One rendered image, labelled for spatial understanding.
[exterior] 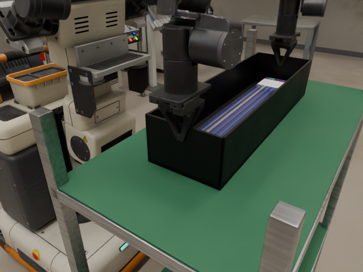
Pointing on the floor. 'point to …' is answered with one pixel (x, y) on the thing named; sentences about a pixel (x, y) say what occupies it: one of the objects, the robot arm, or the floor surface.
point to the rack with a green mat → (91, 189)
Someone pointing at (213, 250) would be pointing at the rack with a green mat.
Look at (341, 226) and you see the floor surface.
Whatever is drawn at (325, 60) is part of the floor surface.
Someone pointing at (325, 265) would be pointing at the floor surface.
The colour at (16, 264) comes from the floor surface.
